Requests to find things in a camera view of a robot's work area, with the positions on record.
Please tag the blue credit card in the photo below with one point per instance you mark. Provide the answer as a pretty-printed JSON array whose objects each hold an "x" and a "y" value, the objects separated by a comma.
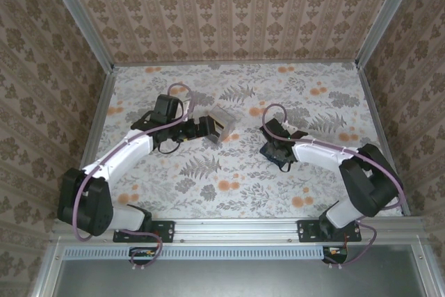
[{"x": 266, "y": 156}]

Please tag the clear acrylic card holder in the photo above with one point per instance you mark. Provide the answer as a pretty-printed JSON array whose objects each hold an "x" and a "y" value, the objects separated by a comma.
[{"x": 227, "y": 118}]

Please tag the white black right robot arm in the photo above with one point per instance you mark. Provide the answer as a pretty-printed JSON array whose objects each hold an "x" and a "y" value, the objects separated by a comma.
[{"x": 320, "y": 152}]

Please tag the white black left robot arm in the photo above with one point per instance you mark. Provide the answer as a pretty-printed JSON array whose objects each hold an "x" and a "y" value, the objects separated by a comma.
[{"x": 125, "y": 149}]

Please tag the grey metal sheet panel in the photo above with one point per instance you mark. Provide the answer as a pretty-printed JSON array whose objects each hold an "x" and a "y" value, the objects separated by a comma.
[{"x": 236, "y": 279}]

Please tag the thin aluminium table edge rail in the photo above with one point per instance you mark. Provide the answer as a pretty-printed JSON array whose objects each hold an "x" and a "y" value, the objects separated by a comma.
[{"x": 236, "y": 64}]

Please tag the aluminium table side rail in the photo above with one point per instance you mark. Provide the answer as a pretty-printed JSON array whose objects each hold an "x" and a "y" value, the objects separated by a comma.
[
  {"x": 377, "y": 119},
  {"x": 98, "y": 119}
]

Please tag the aluminium mounting rail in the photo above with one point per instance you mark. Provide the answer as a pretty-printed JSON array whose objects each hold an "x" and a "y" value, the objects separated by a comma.
[{"x": 236, "y": 229}]

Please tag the aluminium frame post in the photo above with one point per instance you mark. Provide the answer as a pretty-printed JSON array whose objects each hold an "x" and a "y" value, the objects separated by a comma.
[
  {"x": 389, "y": 8},
  {"x": 80, "y": 8}
]

